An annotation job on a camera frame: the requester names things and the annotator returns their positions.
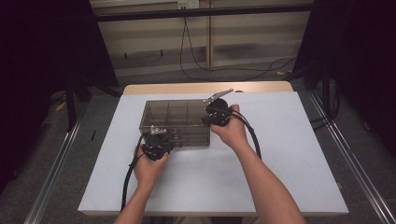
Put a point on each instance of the person's right hand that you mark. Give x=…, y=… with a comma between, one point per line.
x=232, y=130

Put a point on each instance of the person's left hand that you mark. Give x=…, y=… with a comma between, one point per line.
x=149, y=171

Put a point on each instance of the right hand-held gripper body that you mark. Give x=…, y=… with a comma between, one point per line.
x=218, y=113

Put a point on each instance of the black horizontal bar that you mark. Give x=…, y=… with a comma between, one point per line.
x=202, y=12

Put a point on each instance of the smoky transparent drawer cabinet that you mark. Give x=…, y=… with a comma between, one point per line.
x=174, y=115

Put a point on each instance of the black stand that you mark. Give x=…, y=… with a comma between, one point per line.
x=71, y=102

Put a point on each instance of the black curtain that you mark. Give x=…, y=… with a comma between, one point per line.
x=361, y=56
x=40, y=62

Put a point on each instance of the white wall socket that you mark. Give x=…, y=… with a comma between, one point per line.
x=188, y=3

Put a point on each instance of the wooden wall post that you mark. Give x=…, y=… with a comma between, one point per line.
x=210, y=31

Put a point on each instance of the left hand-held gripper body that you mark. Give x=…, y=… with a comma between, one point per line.
x=155, y=146

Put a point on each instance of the wooden table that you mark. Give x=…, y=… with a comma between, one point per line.
x=186, y=87

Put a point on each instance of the white table cover sheet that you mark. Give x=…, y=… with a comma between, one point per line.
x=218, y=180

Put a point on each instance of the metal floor rail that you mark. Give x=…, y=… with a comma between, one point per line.
x=53, y=174
x=351, y=155

